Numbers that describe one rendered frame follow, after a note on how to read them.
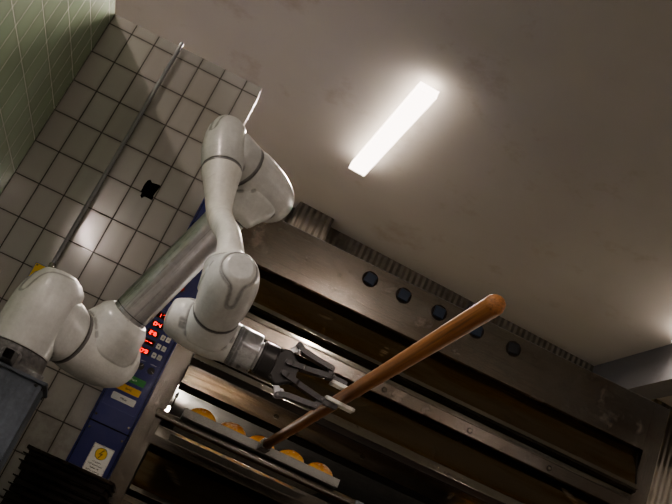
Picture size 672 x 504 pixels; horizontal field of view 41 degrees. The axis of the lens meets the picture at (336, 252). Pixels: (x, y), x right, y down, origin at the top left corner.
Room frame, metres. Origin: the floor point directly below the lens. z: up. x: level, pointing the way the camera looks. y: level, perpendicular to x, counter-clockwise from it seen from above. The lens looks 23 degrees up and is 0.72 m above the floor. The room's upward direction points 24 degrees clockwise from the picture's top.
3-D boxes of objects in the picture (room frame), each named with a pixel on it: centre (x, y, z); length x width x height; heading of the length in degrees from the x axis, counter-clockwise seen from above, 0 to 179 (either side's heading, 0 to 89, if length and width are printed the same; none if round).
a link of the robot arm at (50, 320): (2.21, 0.60, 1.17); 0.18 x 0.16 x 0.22; 137
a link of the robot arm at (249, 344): (1.86, 0.09, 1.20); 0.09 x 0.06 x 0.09; 6
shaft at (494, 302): (1.94, -0.14, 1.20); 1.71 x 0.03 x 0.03; 6
